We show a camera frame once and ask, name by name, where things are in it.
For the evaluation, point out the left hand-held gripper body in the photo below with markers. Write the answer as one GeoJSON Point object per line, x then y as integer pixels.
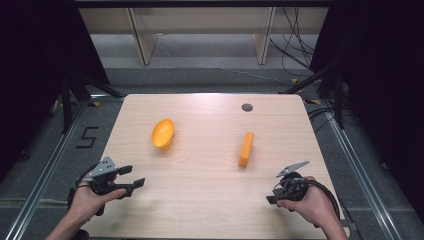
{"type": "Point", "coordinates": [101, 171]}

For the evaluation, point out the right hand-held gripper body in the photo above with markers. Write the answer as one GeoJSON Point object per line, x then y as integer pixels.
{"type": "Point", "coordinates": [293, 186]}

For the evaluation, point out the person's right hand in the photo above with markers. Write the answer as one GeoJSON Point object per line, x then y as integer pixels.
{"type": "Point", "coordinates": [311, 203]}

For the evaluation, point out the person's left hand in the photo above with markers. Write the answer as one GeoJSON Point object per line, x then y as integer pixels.
{"type": "Point", "coordinates": [88, 200]}

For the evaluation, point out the orange plastic bowl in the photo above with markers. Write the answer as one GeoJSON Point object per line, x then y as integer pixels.
{"type": "Point", "coordinates": [163, 133]}

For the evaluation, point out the orange rectangular block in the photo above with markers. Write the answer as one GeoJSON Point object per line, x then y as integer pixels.
{"type": "Point", "coordinates": [246, 149]}

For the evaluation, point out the black metal stand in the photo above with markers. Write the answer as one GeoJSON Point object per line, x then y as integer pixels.
{"type": "Point", "coordinates": [328, 83]}
{"type": "Point", "coordinates": [75, 96]}

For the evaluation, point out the grey round table grommet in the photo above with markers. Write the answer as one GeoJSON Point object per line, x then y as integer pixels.
{"type": "Point", "coordinates": [247, 107]}

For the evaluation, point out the black curtain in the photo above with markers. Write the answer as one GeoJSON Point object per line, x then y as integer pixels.
{"type": "Point", "coordinates": [36, 66]}
{"type": "Point", "coordinates": [383, 83]}

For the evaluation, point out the beige wooden desk frame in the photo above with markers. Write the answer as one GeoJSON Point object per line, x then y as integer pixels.
{"type": "Point", "coordinates": [203, 23]}

